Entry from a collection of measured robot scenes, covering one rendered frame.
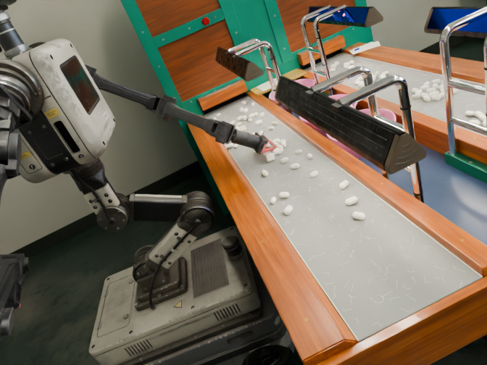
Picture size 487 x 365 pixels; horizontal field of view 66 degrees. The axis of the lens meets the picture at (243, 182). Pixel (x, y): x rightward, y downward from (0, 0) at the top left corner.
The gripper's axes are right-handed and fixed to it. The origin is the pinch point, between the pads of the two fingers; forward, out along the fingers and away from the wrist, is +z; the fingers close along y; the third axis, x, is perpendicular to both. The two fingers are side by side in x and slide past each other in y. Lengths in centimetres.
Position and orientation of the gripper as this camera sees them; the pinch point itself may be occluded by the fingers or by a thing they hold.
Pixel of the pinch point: (275, 148)
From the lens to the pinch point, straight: 161.6
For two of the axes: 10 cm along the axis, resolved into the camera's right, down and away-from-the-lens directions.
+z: 9.0, 2.1, 3.8
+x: -3.4, 8.9, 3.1
